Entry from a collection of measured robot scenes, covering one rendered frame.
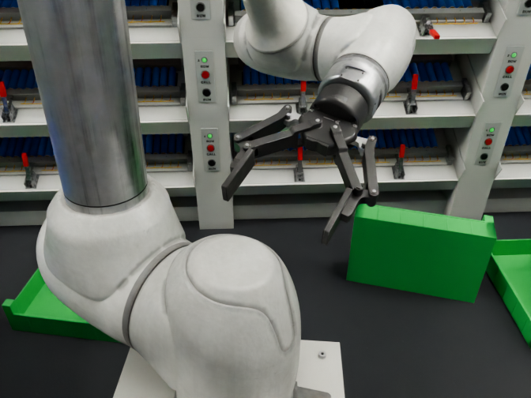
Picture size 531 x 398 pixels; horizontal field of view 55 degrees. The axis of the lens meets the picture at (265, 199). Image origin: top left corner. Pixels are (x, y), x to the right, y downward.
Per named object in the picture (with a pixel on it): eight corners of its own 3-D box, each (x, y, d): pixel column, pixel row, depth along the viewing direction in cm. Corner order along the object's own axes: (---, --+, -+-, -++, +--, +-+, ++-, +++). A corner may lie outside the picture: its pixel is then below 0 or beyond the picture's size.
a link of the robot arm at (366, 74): (394, 65, 69) (378, 91, 66) (382, 112, 77) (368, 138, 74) (333, 45, 72) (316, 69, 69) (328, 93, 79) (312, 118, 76)
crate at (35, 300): (169, 279, 125) (165, 255, 120) (141, 346, 109) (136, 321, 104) (54, 267, 128) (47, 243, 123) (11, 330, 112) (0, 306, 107)
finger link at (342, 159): (325, 144, 70) (335, 142, 70) (352, 209, 63) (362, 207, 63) (327, 125, 67) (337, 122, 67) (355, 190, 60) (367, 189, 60)
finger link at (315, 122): (324, 123, 67) (319, 116, 67) (243, 145, 65) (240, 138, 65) (321, 143, 70) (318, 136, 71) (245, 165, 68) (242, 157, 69)
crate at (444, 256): (473, 303, 118) (471, 279, 125) (497, 238, 107) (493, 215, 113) (346, 280, 125) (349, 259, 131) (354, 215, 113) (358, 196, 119)
